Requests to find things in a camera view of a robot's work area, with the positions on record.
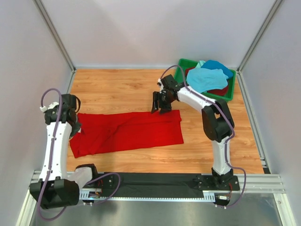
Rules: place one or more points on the dark red t shirt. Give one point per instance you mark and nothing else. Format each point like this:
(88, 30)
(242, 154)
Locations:
(207, 80)

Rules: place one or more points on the green plastic bin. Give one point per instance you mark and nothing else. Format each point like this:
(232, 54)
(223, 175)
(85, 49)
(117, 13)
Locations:
(225, 94)

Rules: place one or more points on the right aluminium corner post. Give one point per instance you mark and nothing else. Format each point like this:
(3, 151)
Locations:
(263, 28)

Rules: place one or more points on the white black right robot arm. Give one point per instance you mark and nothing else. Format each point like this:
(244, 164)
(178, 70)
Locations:
(218, 124)

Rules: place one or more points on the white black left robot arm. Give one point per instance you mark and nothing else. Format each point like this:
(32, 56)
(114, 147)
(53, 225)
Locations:
(55, 188)

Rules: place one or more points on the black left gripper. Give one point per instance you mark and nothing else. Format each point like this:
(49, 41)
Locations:
(75, 129)

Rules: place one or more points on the grey slotted cable duct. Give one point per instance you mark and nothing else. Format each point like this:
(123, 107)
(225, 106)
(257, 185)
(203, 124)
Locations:
(93, 196)

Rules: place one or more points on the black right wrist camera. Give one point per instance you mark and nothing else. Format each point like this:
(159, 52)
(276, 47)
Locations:
(169, 83)

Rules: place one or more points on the aluminium corner post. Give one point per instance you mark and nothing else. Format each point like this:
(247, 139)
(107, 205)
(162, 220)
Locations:
(263, 28)
(46, 17)

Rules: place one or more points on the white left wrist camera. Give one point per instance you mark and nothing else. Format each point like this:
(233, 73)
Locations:
(51, 106)

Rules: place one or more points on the left aluminium corner post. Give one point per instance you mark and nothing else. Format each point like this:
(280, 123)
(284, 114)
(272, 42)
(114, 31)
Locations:
(46, 17)

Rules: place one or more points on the light blue t shirt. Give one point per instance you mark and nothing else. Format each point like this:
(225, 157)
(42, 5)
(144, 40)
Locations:
(211, 75)

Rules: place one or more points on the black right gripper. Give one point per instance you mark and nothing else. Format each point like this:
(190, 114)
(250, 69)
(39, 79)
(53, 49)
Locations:
(164, 108)

